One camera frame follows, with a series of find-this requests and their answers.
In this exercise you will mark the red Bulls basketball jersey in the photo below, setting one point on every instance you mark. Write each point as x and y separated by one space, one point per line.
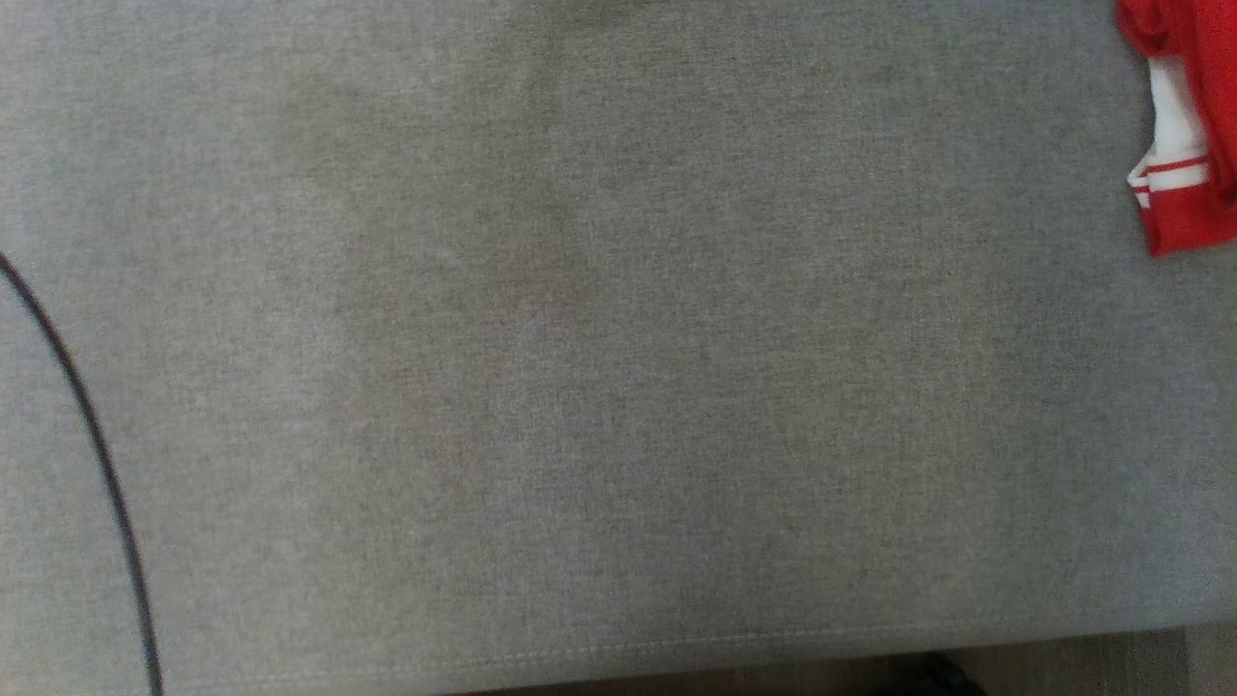
1198 87

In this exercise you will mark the large grey sofa seat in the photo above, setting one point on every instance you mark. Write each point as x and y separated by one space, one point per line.
618 338

